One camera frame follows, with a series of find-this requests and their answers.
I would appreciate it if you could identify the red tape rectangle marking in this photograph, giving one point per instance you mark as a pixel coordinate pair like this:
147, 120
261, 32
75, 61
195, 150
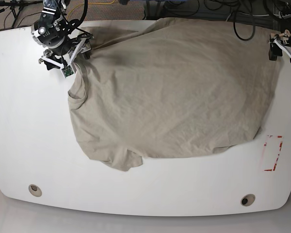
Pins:
271, 152

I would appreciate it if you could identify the beige T-shirt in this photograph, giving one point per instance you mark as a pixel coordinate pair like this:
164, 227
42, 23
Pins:
180, 88

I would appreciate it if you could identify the black tripod stand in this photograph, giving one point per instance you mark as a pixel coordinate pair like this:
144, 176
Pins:
15, 7

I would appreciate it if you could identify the right table cable grommet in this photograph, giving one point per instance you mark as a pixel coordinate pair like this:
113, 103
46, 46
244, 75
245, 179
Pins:
248, 200

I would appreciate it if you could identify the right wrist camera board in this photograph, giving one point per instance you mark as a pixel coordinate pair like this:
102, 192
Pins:
67, 71

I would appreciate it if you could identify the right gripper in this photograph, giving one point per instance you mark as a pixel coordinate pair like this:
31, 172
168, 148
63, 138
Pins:
67, 52

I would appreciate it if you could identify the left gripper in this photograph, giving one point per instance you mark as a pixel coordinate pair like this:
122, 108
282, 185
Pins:
279, 43

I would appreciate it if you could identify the white power strip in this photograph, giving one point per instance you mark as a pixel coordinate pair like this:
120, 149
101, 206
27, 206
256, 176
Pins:
285, 14

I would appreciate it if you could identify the table cable grommet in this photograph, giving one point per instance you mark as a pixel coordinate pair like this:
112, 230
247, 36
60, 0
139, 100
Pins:
248, 200
35, 190

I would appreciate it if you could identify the left table cable grommet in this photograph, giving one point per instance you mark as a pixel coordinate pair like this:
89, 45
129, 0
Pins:
35, 190

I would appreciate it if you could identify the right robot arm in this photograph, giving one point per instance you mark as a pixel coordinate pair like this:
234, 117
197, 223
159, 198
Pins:
62, 39

